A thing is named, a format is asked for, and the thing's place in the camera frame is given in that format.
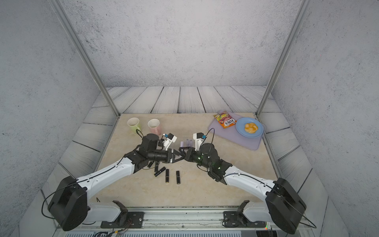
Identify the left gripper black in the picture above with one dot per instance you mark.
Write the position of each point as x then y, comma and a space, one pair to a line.
169, 155

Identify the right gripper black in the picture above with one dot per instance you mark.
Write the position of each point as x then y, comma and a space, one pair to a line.
189, 156

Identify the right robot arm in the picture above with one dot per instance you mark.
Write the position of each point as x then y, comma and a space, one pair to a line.
282, 204

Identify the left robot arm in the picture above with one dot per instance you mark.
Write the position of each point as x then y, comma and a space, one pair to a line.
70, 205

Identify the clear acrylic lipstick organizer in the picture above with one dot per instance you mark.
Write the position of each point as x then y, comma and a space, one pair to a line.
187, 149

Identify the pink mug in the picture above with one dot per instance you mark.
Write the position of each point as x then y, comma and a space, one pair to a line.
154, 126

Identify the orange snack packet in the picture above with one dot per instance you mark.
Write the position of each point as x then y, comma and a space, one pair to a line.
225, 119

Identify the green mug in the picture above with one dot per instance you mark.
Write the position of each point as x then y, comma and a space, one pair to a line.
134, 124

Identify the blue plate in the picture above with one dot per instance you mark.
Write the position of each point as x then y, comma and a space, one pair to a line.
240, 124

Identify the bread roll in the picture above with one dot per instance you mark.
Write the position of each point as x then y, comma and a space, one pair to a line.
251, 128

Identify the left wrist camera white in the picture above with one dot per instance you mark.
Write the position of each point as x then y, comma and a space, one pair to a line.
168, 139

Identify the aluminium rail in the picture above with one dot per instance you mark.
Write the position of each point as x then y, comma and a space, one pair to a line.
178, 222

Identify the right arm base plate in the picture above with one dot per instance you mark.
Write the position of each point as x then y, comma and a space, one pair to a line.
234, 219

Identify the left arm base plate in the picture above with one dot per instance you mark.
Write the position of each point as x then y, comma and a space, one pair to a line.
130, 219

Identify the right frame post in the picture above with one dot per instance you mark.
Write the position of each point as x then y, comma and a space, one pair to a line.
284, 54

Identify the frame post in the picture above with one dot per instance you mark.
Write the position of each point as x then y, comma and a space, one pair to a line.
284, 54
67, 26

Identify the left frame post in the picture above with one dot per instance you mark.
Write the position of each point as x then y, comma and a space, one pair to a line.
67, 26

